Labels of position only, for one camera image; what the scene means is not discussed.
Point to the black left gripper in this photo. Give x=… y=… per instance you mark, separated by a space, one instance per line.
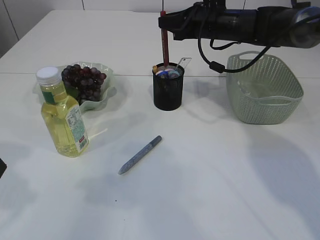
x=3 y=167

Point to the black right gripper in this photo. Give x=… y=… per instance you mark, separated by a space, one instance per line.
x=197 y=21

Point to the red glitter pen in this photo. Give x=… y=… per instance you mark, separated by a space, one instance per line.
x=165 y=47

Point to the transparent plastic ruler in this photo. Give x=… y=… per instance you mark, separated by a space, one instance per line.
x=183 y=63

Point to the gold glitter pen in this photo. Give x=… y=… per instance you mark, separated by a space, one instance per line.
x=154 y=69

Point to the pink scissors with purple sheath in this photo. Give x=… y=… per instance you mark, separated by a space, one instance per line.
x=172 y=74

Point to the blue scissors with sheath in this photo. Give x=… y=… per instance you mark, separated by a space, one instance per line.
x=162 y=74

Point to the yellow tea bottle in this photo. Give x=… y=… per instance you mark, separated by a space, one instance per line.
x=61 y=114

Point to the clear plastic sheet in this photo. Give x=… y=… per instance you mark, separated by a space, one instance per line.
x=245 y=87

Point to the purple grape bunch with leaves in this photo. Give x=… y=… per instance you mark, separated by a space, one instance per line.
x=83 y=83

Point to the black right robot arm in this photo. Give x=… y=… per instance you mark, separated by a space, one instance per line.
x=275 y=26

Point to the black mesh pen holder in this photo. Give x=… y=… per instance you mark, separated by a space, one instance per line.
x=167 y=92

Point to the green wavy glass plate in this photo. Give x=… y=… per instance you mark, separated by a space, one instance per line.
x=107 y=89

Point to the green woven plastic basket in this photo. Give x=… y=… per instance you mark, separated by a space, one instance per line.
x=277 y=92

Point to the silver glitter pen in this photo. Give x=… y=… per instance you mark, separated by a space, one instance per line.
x=139 y=155

